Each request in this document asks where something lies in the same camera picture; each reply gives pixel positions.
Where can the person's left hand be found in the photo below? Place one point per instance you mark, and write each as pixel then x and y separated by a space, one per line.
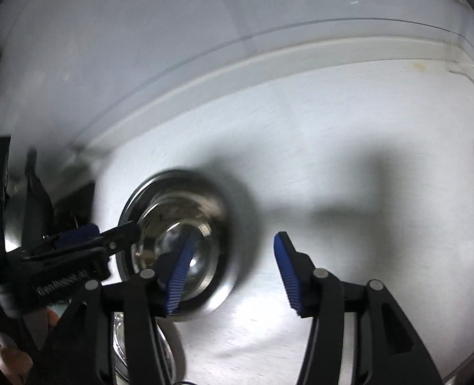
pixel 10 363

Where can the black gas stove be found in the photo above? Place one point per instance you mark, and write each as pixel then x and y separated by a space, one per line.
pixel 74 204

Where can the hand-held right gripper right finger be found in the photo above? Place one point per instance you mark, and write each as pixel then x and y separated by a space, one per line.
pixel 287 264

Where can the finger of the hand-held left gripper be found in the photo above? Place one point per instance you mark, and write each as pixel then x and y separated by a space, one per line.
pixel 118 236
pixel 80 254

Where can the large steel plate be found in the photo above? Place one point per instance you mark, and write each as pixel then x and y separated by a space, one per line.
pixel 225 256

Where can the large steel bowl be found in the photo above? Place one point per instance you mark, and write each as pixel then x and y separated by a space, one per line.
pixel 172 224

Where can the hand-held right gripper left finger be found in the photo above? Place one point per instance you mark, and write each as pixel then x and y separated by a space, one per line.
pixel 179 276

